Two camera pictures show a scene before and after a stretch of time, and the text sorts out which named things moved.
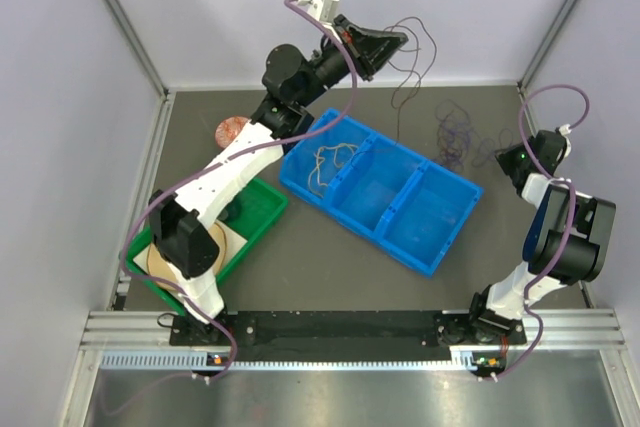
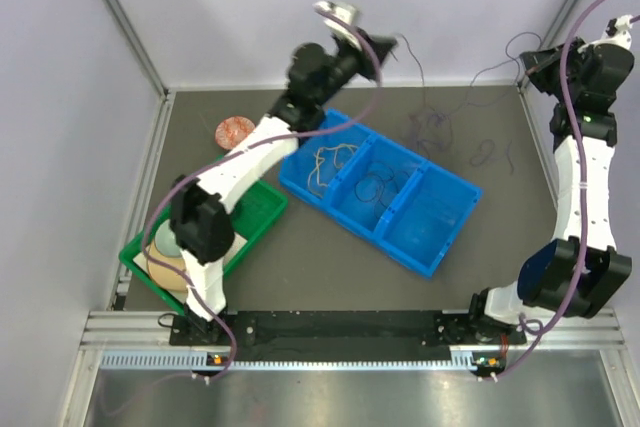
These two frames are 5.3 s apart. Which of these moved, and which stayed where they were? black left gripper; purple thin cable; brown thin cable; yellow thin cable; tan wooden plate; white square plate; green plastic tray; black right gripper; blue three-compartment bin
Moved: brown thin cable; purple thin cable; black right gripper
Stayed: blue three-compartment bin; black left gripper; white square plate; tan wooden plate; yellow thin cable; green plastic tray
